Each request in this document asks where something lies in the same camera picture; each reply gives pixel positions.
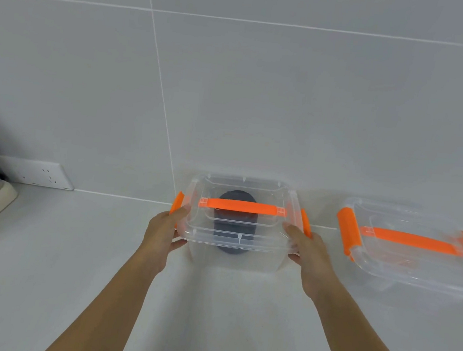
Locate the person's left hand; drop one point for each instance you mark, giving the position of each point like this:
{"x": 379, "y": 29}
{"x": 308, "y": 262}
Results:
{"x": 163, "y": 240}

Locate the person's right hand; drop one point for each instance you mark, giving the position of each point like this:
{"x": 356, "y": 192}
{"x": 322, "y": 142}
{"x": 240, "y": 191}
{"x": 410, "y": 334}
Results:
{"x": 313, "y": 261}

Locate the stack of black lids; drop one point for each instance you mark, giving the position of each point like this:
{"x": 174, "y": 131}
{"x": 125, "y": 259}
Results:
{"x": 233, "y": 236}

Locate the clear storage box orange latches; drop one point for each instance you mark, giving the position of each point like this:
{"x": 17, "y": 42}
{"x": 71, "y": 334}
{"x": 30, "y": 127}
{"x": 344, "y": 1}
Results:
{"x": 390, "y": 279}
{"x": 238, "y": 259}

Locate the person's left forearm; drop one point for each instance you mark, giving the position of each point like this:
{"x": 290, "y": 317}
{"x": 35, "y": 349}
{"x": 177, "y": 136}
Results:
{"x": 103, "y": 317}

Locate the person's right forearm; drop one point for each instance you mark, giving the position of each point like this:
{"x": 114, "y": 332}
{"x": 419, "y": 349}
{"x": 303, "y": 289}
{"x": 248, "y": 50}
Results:
{"x": 366, "y": 347}

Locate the white wall socket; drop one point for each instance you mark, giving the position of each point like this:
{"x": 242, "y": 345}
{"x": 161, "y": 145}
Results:
{"x": 32, "y": 172}

